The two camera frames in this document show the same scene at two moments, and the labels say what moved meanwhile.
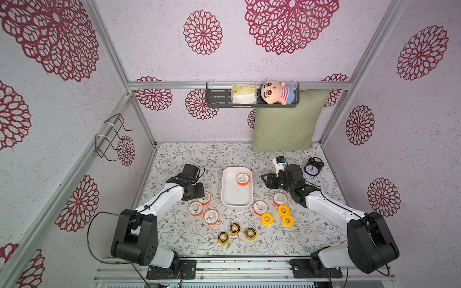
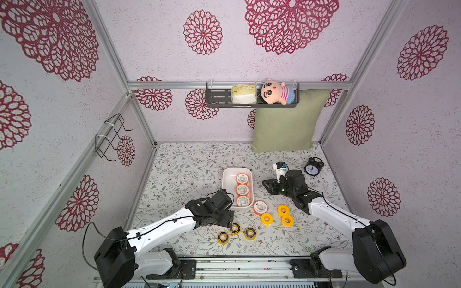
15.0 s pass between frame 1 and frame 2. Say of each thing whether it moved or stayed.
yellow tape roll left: stayed
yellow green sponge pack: stayed
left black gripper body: moved
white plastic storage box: stayed
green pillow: stayed
